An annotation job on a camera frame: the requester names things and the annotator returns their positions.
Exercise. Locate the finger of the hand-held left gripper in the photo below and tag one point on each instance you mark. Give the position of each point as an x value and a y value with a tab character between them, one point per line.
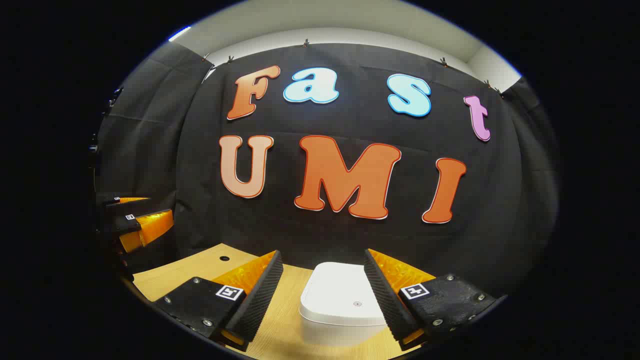
152	225
131	200

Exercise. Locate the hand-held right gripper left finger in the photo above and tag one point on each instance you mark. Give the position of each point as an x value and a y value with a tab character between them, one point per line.
260	300

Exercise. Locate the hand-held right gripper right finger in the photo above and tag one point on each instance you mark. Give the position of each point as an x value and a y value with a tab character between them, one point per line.
385	300

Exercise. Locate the white desktop garbage bin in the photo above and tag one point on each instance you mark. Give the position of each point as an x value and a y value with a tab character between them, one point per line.
340	292

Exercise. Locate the wooden desktop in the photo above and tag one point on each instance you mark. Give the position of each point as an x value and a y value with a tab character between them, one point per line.
167	280

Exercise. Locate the black backdrop cloth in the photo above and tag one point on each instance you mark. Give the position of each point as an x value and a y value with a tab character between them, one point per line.
350	235

